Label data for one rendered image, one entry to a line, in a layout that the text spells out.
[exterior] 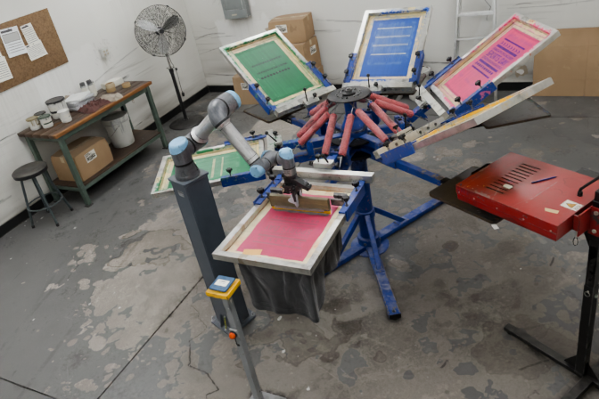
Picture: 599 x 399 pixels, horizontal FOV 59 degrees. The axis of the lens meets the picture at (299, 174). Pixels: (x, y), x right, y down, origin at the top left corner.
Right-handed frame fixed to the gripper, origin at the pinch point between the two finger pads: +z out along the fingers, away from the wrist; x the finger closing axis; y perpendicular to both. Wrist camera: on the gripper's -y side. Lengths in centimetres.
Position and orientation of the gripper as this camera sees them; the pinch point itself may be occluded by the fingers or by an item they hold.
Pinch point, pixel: (299, 203)
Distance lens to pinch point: 306.8
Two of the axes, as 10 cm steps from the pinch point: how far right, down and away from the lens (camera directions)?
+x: -4.2, 5.0, -7.6
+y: -8.9, -0.7, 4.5
